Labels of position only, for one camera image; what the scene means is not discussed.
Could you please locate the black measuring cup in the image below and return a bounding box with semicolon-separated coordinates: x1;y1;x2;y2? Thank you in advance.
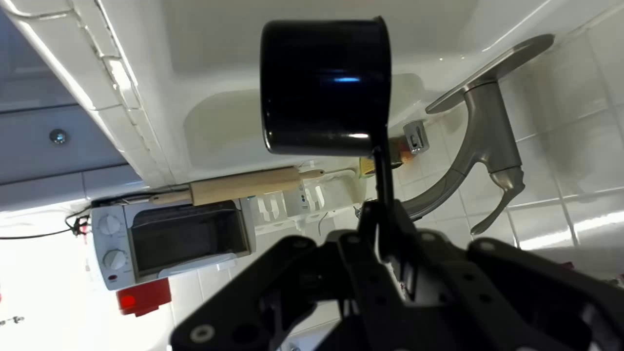
259;17;393;204

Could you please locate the silver sink faucet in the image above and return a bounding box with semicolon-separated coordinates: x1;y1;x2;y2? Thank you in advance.
403;32;553;233

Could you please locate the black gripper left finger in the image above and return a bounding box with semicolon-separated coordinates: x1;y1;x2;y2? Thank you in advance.
169;233;389;351

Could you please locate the red container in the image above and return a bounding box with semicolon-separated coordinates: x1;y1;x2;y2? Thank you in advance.
116;278;171;315

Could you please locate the wooden rolling pin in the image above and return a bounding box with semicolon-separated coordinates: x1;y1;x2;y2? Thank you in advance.
126;165;323;206

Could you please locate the white kitchen sink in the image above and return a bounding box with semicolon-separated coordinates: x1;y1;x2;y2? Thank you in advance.
101;0;619;186

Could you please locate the white lower cabinet door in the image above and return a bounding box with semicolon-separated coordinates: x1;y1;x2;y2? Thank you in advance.
0;15;138;210

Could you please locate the white toaster oven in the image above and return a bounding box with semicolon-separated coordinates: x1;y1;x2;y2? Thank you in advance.
89;200;255;290

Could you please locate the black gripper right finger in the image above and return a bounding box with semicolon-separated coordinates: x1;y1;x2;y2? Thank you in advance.
358;200;624;351

